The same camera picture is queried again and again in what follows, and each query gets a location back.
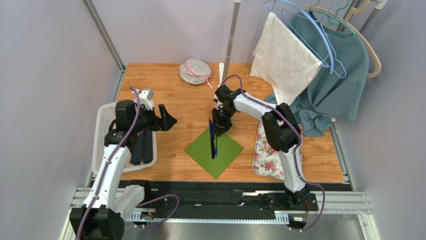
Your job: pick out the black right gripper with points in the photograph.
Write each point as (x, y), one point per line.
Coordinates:
(221, 117)

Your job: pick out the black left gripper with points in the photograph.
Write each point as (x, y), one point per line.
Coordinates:
(166, 122)

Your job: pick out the green paper napkin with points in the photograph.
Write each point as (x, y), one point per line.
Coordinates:
(228, 150)

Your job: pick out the rainbow metallic spoon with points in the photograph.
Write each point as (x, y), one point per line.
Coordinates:
(215, 146)

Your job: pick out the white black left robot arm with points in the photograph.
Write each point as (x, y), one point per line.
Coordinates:
(126, 132)

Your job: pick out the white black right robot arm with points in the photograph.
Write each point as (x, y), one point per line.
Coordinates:
(281, 130)

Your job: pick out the dark cutlery pouch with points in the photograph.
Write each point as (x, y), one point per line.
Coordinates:
(142, 151)

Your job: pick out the white mesh laundry bag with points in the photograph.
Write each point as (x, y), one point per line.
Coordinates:
(195, 71)

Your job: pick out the floral pattern tray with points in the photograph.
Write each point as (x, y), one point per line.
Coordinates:
(266, 161)

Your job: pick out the grey pole with white base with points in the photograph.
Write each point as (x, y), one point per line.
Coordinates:
(224, 67)

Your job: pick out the white plastic basket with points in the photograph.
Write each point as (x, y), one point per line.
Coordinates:
(105, 116)

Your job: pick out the white towel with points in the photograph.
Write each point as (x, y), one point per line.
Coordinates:
(283, 61)

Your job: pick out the teal t-shirt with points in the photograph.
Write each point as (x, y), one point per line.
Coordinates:
(337, 94)

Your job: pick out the green hanger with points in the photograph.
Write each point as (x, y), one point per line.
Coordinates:
(332, 18)

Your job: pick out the wooden hanger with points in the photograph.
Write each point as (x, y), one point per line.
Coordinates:
(369, 46)

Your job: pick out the blue wire hanger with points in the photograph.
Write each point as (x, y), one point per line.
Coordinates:
(330, 60)

